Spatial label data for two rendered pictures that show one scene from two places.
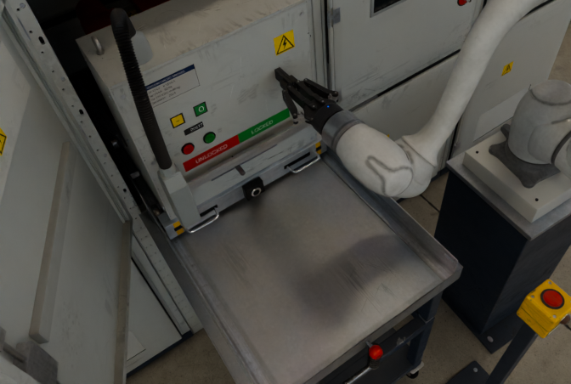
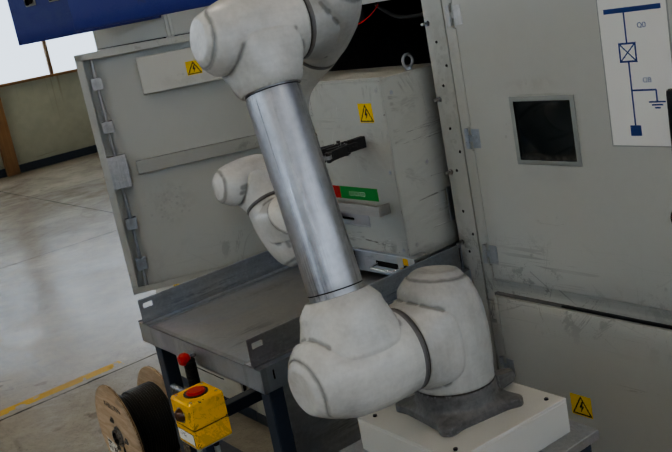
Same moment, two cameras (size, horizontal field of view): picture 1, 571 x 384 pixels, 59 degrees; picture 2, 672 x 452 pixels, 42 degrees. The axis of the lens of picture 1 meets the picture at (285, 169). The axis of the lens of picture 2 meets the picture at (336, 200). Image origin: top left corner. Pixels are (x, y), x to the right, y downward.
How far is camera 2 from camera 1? 2.31 m
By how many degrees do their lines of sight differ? 74
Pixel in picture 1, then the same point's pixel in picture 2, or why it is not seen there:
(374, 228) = not seen: hidden behind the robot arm
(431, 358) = not seen: outside the picture
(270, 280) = (255, 300)
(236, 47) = (333, 96)
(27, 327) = (139, 158)
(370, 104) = (543, 307)
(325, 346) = (188, 331)
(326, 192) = not seen: hidden behind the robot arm
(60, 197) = (231, 140)
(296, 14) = (372, 89)
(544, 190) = (392, 419)
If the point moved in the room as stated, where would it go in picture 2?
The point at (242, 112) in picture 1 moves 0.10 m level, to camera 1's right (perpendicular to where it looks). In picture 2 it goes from (341, 164) to (349, 170)
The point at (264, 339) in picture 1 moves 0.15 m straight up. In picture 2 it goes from (200, 310) to (188, 259)
